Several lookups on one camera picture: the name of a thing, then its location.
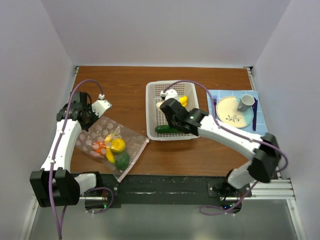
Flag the green fake cucumber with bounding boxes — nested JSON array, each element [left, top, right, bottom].
[[154, 124, 181, 134]]

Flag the yellow fake bananas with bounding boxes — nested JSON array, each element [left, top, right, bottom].
[[179, 96, 188, 108]]

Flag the clear polka dot zip bag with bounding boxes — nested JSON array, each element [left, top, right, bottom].
[[75, 116, 150, 183]]

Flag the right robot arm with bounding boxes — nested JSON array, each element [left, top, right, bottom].
[[159, 98, 281, 197]]

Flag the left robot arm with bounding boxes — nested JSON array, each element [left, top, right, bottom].
[[29, 92, 104, 208]]

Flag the orange fake tomato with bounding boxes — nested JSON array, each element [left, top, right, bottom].
[[92, 141, 107, 156]]

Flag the yellow fake pepper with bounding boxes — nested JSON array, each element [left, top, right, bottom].
[[110, 138, 126, 153]]

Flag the green fake avocado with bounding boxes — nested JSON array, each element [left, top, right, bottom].
[[115, 152, 131, 171]]

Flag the white plastic basket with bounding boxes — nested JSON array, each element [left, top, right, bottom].
[[145, 80, 199, 141]]

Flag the purple plastic fork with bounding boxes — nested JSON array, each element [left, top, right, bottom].
[[212, 95, 217, 106]]

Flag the cream and blue plate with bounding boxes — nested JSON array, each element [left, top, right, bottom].
[[216, 96, 254, 129]]

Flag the blue checkered placemat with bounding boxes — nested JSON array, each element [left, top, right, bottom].
[[210, 89, 268, 136]]

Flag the grey mug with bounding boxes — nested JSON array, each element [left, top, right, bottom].
[[237, 94, 256, 112]]

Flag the purple plastic knife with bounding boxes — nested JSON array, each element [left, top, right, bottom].
[[252, 97, 258, 131]]

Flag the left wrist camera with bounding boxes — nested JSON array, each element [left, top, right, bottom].
[[91, 93, 112, 118]]

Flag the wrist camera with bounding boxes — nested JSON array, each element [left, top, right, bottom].
[[160, 89, 180, 101], [91, 93, 112, 118]]

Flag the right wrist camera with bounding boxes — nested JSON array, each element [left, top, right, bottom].
[[160, 89, 180, 101]]

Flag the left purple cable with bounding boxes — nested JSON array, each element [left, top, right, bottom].
[[48, 79, 116, 240]]

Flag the purple cable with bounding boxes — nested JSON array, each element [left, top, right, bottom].
[[163, 79, 290, 216], [48, 79, 116, 240]]

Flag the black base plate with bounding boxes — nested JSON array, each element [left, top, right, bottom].
[[67, 172, 253, 209]]

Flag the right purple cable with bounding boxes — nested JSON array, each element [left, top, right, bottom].
[[163, 79, 290, 216]]

